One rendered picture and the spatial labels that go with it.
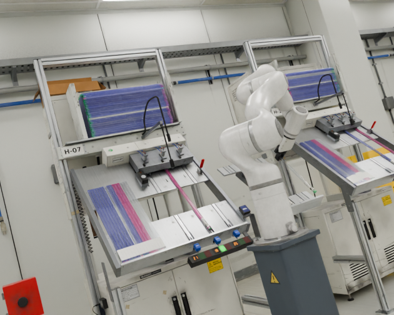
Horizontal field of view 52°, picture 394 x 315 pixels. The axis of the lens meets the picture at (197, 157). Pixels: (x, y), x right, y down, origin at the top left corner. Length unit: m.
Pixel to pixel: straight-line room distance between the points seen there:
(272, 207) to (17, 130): 2.85
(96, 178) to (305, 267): 1.25
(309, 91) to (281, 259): 1.98
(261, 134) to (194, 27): 3.47
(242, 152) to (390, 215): 1.97
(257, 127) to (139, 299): 1.16
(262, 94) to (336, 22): 3.70
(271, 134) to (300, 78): 1.79
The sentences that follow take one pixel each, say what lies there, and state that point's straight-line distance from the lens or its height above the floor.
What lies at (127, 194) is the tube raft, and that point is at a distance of 2.12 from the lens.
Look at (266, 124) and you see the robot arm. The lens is 1.38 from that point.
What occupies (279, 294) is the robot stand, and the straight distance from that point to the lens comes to 1.44.
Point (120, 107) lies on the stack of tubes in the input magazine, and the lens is 2.42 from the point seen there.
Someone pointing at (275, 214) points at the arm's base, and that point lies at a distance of 1.39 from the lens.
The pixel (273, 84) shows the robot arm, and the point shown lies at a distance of 1.69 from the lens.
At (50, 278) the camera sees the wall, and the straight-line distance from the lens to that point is 3.74.
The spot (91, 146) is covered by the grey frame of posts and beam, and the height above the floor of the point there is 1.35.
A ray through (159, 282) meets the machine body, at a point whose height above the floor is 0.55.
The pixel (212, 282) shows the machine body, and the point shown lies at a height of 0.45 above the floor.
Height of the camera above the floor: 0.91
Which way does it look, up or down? 6 degrees up
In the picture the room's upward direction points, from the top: 16 degrees counter-clockwise
